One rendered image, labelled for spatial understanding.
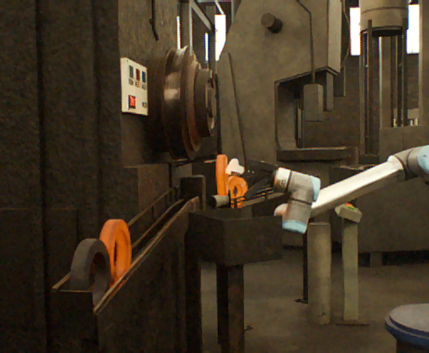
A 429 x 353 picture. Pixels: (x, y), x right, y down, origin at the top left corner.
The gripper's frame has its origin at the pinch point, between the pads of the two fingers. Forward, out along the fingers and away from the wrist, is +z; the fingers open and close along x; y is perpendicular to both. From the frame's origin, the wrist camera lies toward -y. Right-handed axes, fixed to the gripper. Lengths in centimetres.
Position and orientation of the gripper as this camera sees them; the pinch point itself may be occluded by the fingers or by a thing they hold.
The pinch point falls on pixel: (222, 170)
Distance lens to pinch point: 212.3
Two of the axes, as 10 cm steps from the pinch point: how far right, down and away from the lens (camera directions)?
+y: 2.5, -9.6, -1.0
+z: -9.6, -2.6, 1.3
